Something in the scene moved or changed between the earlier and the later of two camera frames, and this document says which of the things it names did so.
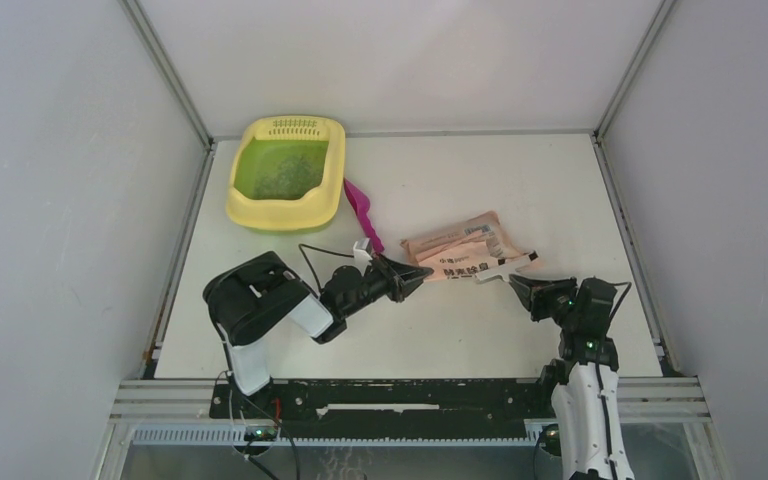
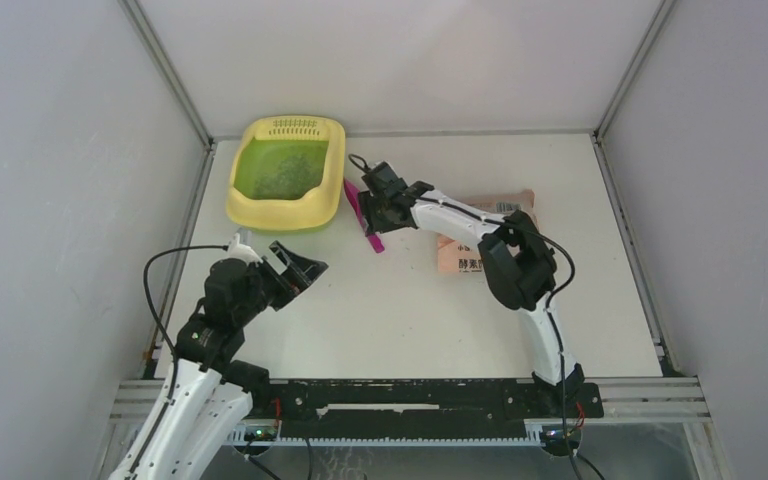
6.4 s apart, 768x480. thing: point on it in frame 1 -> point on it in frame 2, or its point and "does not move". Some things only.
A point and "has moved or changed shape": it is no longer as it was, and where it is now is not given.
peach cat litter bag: [462, 251] has moved or changed shape
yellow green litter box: [287, 174] does not move
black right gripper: [534, 293] -> [372, 223]
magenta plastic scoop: [360, 201] does not move
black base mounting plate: [388, 408] does not move
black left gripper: [401, 279] -> [301, 272]
